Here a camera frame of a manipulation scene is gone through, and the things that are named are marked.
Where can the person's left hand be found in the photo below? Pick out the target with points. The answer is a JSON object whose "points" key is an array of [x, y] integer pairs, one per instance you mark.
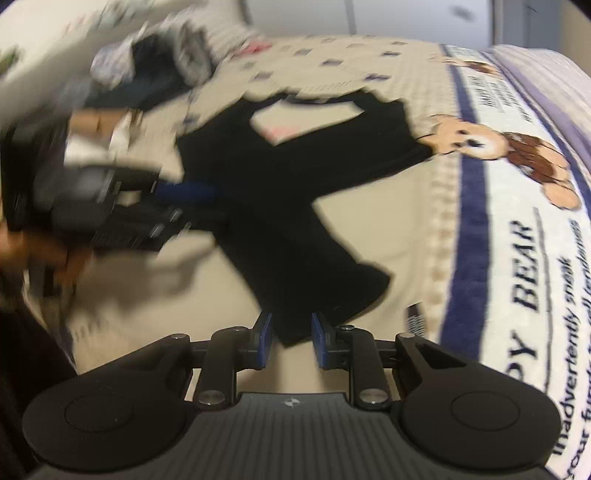
{"points": [[41, 251]]}

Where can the purple plaid quilt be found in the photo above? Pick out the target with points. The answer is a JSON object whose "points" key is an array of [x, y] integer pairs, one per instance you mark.
{"points": [[545, 92]]}

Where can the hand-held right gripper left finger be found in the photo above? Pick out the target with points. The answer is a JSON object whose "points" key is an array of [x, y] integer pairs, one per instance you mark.
{"points": [[265, 339]]}

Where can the folded grey garment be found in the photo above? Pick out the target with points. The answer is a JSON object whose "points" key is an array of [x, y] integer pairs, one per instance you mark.
{"points": [[194, 53]]}

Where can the folded dark jeans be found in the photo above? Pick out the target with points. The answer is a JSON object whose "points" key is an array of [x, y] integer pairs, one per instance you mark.
{"points": [[154, 60]]}

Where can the tan garment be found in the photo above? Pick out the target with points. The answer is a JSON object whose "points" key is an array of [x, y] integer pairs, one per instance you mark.
{"points": [[94, 121]]}

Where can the pink cloth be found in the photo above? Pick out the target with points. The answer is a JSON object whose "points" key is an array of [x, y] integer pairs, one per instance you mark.
{"points": [[254, 48]]}

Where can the white and teal wardrobe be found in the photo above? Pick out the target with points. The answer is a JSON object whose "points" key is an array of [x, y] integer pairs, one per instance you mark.
{"points": [[369, 18]]}

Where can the black and beige bear shirt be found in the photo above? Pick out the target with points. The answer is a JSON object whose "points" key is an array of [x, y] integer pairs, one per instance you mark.
{"points": [[286, 184]]}

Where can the white garment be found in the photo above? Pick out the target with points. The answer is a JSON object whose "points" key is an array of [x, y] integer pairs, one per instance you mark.
{"points": [[92, 145]]}

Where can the dark grey garment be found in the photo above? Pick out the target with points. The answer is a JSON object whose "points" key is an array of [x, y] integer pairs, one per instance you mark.
{"points": [[129, 94]]}

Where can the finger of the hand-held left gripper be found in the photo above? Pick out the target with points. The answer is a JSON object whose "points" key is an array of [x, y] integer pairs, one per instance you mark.
{"points": [[184, 193], [152, 228]]}

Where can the beige bear print blanket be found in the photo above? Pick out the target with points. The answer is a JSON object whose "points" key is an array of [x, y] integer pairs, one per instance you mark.
{"points": [[415, 221]]}

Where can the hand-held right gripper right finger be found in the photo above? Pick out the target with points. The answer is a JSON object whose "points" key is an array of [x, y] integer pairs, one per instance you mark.
{"points": [[318, 341]]}

